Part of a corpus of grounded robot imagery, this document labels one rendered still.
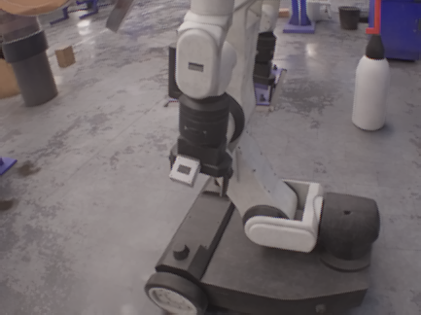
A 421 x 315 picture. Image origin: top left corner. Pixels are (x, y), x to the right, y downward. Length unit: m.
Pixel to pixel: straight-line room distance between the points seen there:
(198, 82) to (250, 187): 0.45
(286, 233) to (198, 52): 0.57
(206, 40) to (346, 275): 0.76
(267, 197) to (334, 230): 0.21
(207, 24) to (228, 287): 0.71
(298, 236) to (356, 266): 0.21
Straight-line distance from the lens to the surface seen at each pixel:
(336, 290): 0.96
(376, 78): 1.85
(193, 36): 0.47
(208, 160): 0.60
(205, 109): 0.53
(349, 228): 0.90
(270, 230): 0.89
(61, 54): 4.29
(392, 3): 3.19
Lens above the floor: 0.97
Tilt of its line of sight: 32 degrees down
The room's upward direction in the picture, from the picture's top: 8 degrees counter-clockwise
